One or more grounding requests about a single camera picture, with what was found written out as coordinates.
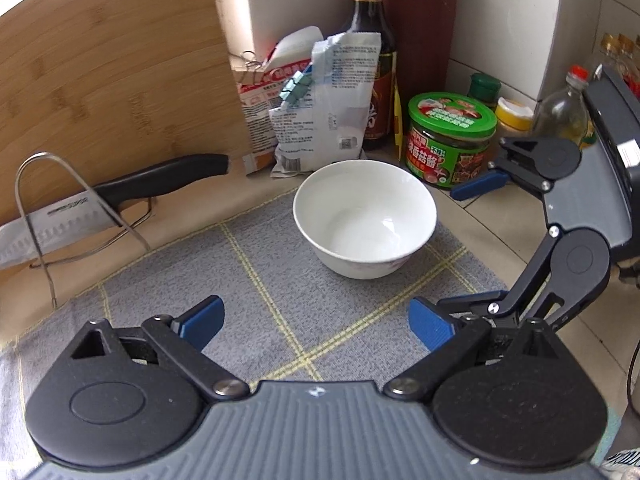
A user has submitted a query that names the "white floral bowl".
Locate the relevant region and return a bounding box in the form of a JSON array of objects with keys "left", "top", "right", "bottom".
[{"left": 293, "top": 160, "right": 438, "bottom": 281}]

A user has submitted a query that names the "green-cap bottle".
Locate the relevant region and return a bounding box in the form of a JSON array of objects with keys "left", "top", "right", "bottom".
[{"left": 469, "top": 73, "right": 502, "bottom": 111}]

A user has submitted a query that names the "yellow-lid jar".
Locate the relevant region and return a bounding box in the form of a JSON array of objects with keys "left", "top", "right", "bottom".
[{"left": 494, "top": 97, "right": 537, "bottom": 141}]

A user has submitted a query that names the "metal binder clip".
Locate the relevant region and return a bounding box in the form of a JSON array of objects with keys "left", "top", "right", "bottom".
[{"left": 231, "top": 49, "right": 265, "bottom": 86}]

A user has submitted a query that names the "dark soy sauce bottle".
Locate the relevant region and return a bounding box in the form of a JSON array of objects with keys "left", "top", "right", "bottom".
[{"left": 340, "top": 0, "right": 399, "bottom": 152}]

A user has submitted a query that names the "black-handled kitchen knife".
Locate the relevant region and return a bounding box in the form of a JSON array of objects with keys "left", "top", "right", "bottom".
[{"left": 0, "top": 154, "right": 230, "bottom": 270}]

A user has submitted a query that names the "wooden knife block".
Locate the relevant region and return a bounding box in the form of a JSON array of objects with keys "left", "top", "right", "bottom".
[{"left": 380, "top": 0, "right": 460, "bottom": 111}]

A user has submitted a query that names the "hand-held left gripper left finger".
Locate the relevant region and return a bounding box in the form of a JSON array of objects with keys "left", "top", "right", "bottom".
[{"left": 65, "top": 295, "right": 250, "bottom": 401}]

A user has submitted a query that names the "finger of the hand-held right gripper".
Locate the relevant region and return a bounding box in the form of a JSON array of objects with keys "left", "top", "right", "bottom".
[
  {"left": 450, "top": 136, "right": 556, "bottom": 202},
  {"left": 437, "top": 227, "right": 601, "bottom": 334}
]

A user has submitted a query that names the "grey-blue checked towel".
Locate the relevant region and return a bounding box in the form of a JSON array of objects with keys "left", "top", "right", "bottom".
[{"left": 0, "top": 187, "right": 509, "bottom": 461}]

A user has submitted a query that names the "wooden cutting board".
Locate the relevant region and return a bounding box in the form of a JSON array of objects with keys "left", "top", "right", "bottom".
[{"left": 0, "top": 0, "right": 254, "bottom": 241}]

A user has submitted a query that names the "white printed packet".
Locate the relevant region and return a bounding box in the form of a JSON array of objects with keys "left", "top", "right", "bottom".
[{"left": 270, "top": 31, "right": 382, "bottom": 180}]

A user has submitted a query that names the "red-cap glass bottle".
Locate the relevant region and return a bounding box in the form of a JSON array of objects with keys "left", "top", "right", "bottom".
[{"left": 531, "top": 64, "right": 592, "bottom": 150}]

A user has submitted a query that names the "teal bag clip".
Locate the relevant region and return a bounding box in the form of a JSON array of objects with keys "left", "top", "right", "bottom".
[{"left": 279, "top": 71, "right": 315, "bottom": 111}]

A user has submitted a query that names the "yellow packet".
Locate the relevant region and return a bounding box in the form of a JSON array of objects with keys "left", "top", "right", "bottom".
[{"left": 391, "top": 77, "right": 407, "bottom": 164}]

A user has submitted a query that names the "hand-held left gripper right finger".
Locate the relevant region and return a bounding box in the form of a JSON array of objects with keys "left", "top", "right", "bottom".
[{"left": 382, "top": 297, "right": 576, "bottom": 404}]

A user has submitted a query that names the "white patterned cloth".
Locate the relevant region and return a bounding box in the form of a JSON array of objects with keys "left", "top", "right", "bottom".
[{"left": 601, "top": 447, "right": 640, "bottom": 480}]

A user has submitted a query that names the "green-lid sauce jar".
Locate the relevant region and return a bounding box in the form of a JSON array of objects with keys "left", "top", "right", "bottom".
[{"left": 402, "top": 91, "right": 498, "bottom": 190}]

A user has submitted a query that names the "red-white printed packet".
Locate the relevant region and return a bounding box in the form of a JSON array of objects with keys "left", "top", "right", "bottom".
[{"left": 231, "top": 25, "right": 325, "bottom": 176}]

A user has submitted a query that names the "metal wire rack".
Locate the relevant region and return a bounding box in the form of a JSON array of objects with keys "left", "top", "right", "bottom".
[{"left": 15, "top": 152, "right": 154, "bottom": 309}]

